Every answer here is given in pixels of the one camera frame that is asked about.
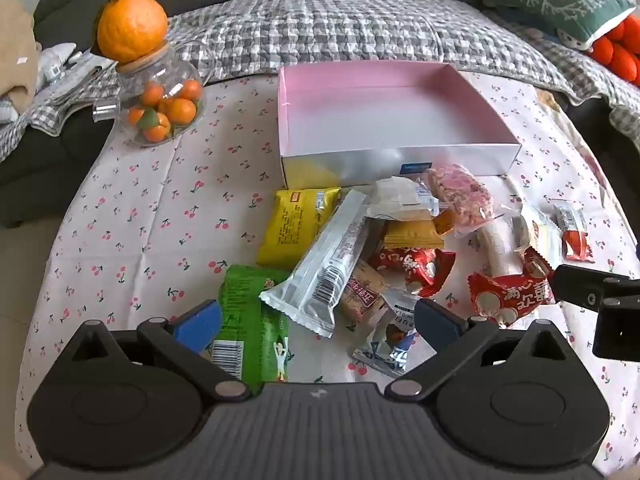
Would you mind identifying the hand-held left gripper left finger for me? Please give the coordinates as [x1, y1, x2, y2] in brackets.
[67, 299, 251, 403]

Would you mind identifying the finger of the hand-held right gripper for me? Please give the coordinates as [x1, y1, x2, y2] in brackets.
[550, 264, 631, 307]

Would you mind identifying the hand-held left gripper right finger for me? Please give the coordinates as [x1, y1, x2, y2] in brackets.
[387, 298, 576, 403]

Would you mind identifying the white and orange wafer packet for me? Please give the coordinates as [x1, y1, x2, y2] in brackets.
[552, 200, 596, 263]

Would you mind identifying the green snack packet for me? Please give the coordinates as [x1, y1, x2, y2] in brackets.
[212, 264, 292, 396]

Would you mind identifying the clear blue and white packet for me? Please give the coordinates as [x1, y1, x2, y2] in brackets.
[351, 292, 426, 377]

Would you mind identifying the red snack packet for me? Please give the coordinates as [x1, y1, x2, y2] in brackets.
[369, 246, 457, 298]
[467, 247, 557, 328]

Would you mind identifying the brown snack packet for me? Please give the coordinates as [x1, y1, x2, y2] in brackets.
[340, 259, 390, 333]

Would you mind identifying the clear packet with white roll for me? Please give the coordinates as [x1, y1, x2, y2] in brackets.
[472, 210, 531, 277]

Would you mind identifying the orange and white snack packet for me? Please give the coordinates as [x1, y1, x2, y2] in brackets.
[382, 210, 456, 251]

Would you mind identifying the long silver snack packet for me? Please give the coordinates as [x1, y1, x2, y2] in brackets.
[259, 189, 375, 339]

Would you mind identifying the pink nougat bar packet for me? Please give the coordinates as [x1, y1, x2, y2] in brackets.
[424, 163, 496, 238]

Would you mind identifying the clear packet with white cake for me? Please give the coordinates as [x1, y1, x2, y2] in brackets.
[367, 177, 441, 222]

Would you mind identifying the yellow snack packet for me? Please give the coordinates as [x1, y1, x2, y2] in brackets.
[256, 187, 342, 268]

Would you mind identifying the pink cardboard box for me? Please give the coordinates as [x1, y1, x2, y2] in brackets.
[277, 60, 523, 188]

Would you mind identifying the cherry print tablecloth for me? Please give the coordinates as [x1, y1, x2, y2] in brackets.
[15, 67, 640, 480]

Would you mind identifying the pile of small oranges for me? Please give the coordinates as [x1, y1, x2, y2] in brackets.
[127, 79, 203, 143]

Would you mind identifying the orange plush toy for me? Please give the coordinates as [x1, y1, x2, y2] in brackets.
[587, 17, 640, 86]

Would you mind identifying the glass jar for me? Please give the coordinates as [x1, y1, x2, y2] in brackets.
[92, 42, 216, 148]

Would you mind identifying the grey checkered sofa blanket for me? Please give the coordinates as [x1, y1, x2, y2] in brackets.
[165, 0, 640, 156]
[0, 52, 121, 161]

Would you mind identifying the wooden jar lid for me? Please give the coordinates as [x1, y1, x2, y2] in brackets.
[116, 42, 171, 75]

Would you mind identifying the white patterned cloth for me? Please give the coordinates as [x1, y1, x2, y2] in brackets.
[37, 42, 81, 86]

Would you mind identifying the large orange with leaves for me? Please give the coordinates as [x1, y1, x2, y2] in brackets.
[96, 0, 169, 64]

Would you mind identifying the beige cloth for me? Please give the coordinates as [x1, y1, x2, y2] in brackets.
[0, 0, 43, 111]

